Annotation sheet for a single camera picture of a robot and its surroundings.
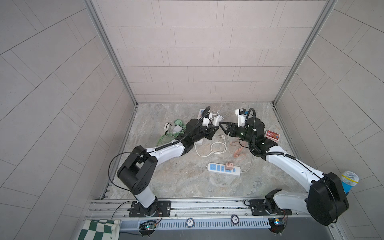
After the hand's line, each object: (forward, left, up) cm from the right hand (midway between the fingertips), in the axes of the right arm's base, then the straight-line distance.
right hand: (222, 125), depth 78 cm
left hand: (+2, 0, -3) cm, 3 cm away
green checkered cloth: (-39, +58, -18) cm, 72 cm away
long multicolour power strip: (+28, +9, -18) cm, 34 cm away
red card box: (+4, -35, -20) cm, 41 cm away
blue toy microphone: (-31, -43, +2) cm, 54 cm away
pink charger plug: (-16, -3, -16) cm, 23 cm away
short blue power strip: (-15, +3, -20) cm, 25 cm away
